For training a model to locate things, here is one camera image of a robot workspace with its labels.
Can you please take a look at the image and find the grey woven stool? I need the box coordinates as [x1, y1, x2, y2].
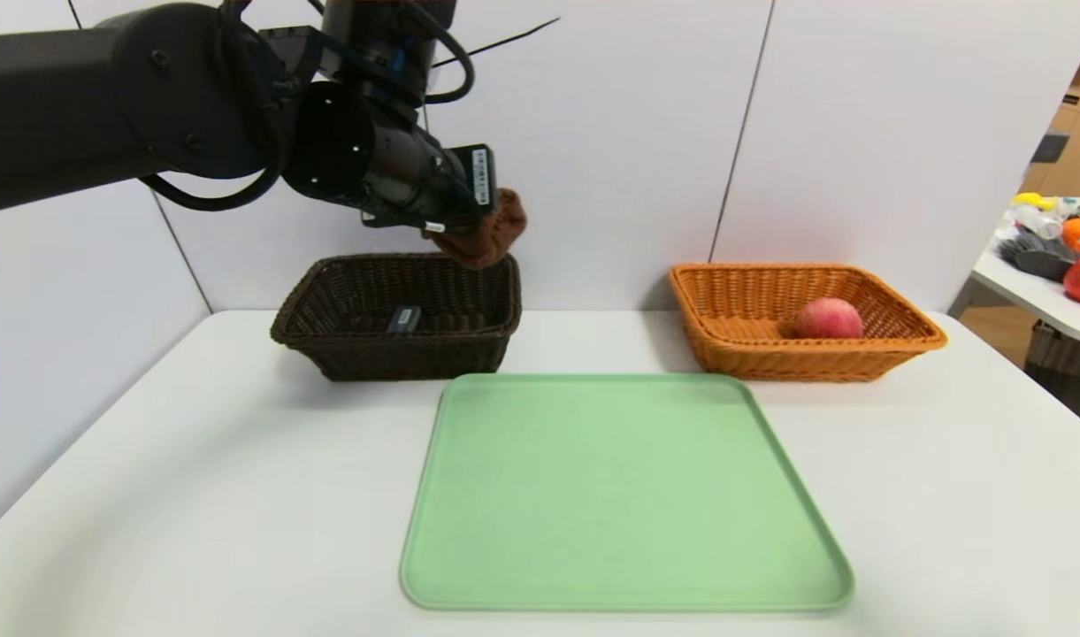
[1023, 321, 1080, 383]

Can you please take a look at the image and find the orange wicker basket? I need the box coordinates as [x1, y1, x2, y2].
[668, 263, 949, 383]

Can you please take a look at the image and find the light green plastic tray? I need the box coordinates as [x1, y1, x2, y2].
[400, 372, 855, 613]

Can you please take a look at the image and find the brown towel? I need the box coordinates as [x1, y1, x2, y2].
[423, 188, 529, 271]

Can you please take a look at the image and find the thin black cable tie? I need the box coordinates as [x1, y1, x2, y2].
[433, 16, 563, 68]

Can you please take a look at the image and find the white side table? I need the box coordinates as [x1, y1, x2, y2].
[970, 196, 1080, 348]

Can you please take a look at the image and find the red peach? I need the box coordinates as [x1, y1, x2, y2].
[794, 296, 866, 340]

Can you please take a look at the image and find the white plastic bottle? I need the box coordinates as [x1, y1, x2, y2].
[1013, 206, 1061, 242]

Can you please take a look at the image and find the dark grey brush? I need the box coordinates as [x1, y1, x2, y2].
[997, 232, 1076, 284]

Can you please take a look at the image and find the dark brown wicker basket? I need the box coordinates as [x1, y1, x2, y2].
[270, 252, 523, 383]

